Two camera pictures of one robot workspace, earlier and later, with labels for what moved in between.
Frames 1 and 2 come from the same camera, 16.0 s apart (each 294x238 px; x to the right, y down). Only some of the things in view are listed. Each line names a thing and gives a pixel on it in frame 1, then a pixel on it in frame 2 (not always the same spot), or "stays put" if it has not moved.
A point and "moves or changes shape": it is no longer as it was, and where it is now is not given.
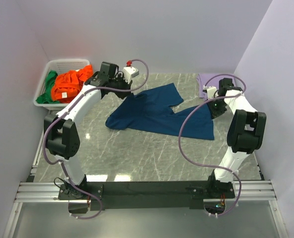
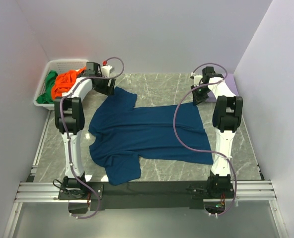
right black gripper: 215,114 -> 196,99
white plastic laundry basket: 60,66 stays put
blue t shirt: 152,111 moves or changes shape
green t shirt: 47,98 stays put
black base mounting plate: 193,192 stays put
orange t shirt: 66,85 stays put
